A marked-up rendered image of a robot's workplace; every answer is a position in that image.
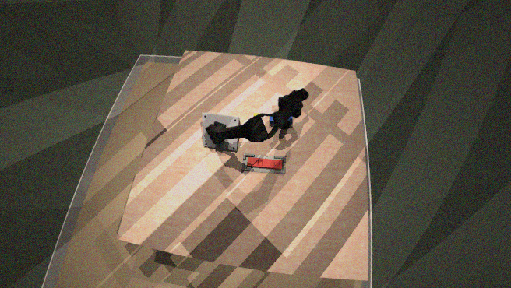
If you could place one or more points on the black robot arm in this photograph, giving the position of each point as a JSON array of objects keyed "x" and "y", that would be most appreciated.
[{"x": 254, "y": 129}]

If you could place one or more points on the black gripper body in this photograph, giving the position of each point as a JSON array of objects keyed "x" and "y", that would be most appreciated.
[{"x": 287, "y": 126}]

